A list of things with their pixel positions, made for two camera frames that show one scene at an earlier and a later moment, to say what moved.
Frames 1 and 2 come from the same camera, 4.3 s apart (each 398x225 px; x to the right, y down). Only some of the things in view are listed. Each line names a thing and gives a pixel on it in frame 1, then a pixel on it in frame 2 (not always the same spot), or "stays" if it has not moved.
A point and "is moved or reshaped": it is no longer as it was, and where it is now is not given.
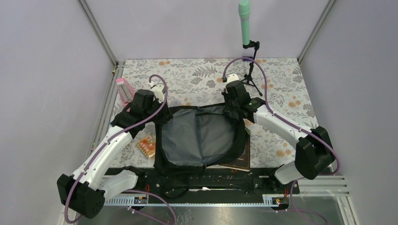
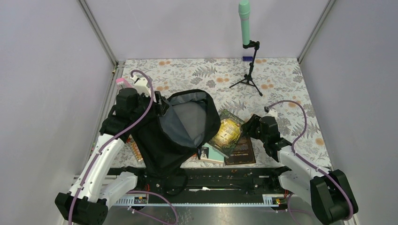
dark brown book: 242,163 to 243,153
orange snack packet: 147,145 to 135,148
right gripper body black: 232,102 to 255,131
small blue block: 247,59 stays
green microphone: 244,11 stays
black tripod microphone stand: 248,78 stays
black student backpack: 194,137 is moved or reshaped
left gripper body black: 161,118 to 143,102
